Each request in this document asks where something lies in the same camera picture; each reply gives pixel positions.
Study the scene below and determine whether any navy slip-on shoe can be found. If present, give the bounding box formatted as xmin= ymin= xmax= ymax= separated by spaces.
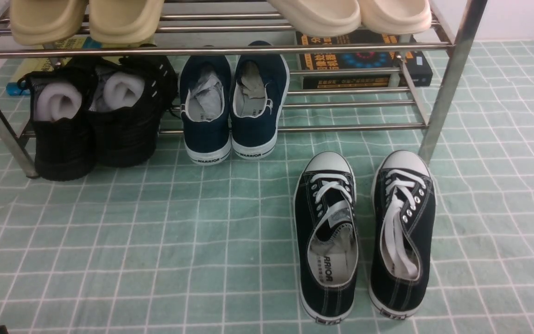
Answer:
xmin=229 ymin=54 xmax=290 ymax=160
xmin=178 ymin=55 xmax=232 ymax=166

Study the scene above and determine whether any stainless steel shoe rack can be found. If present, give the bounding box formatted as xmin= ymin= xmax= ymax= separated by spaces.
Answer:
xmin=0 ymin=0 xmax=487 ymax=179

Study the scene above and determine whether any black mesh sneaker left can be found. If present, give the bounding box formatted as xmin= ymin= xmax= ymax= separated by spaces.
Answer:
xmin=18 ymin=66 xmax=97 ymax=181

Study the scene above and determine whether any black mesh sneaker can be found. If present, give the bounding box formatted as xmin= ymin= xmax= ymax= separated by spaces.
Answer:
xmin=18 ymin=66 xmax=97 ymax=181
xmin=86 ymin=55 xmax=178 ymax=168

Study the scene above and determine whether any black mesh sneaker right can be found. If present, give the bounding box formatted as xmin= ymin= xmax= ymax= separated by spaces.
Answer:
xmin=86 ymin=55 xmax=178 ymax=168

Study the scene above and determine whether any black canvas sneaker left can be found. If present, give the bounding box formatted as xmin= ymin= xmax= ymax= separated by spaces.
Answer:
xmin=292 ymin=151 xmax=360 ymax=325

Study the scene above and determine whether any black canvas sneaker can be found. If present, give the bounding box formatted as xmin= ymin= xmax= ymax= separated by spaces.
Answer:
xmin=369 ymin=150 xmax=437 ymax=320
xmin=292 ymin=151 xmax=360 ymax=325

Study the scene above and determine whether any black canvas sneaker right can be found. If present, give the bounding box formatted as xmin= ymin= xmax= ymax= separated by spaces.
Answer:
xmin=369 ymin=150 xmax=437 ymax=320

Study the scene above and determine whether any cream slipper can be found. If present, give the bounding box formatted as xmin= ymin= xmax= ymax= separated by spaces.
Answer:
xmin=267 ymin=0 xmax=362 ymax=38
xmin=358 ymin=0 xmax=432 ymax=35

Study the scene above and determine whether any black book with orange text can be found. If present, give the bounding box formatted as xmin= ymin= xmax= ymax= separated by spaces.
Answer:
xmin=295 ymin=30 xmax=433 ymax=90

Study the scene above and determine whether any cream slipper far right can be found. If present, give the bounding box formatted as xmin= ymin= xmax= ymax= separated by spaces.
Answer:
xmin=358 ymin=0 xmax=432 ymax=35

